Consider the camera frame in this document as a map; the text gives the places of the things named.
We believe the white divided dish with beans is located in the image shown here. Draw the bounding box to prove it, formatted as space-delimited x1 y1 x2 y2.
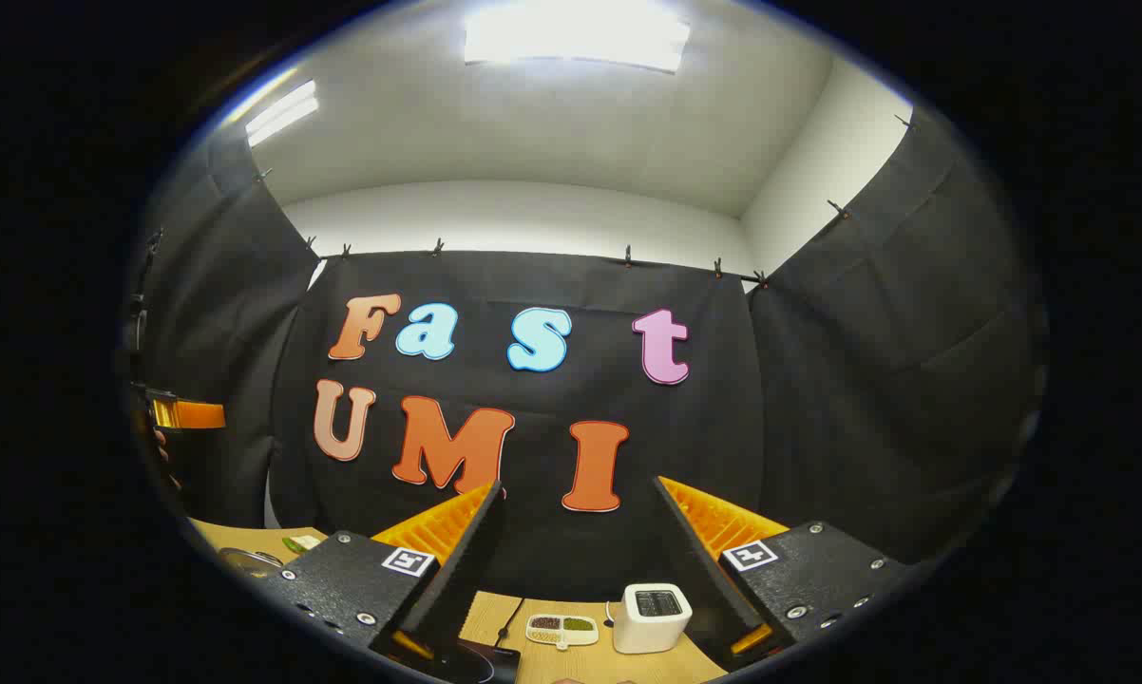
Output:
525 614 600 651

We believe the steel pot with black handles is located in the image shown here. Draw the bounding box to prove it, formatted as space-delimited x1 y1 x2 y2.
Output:
218 546 287 579

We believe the ceiling light panel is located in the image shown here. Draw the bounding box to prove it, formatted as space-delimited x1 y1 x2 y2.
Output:
464 0 691 74
245 81 320 148

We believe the black induction cooktop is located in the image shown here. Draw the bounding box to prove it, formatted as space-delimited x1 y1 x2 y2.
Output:
438 636 522 684

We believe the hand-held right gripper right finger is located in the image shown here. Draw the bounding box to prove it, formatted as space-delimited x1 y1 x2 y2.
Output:
654 475 914 671

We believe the black backdrop cloth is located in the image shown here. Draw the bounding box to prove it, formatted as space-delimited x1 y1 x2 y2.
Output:
120 104 1052 609

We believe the black power cable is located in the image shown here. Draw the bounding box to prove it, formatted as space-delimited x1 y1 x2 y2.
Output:
495 597 526 649

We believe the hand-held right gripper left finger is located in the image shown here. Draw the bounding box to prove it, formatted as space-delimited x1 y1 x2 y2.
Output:
272 482 507 680

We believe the white toaster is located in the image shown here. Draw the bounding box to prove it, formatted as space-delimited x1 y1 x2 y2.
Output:
612 583 694 655

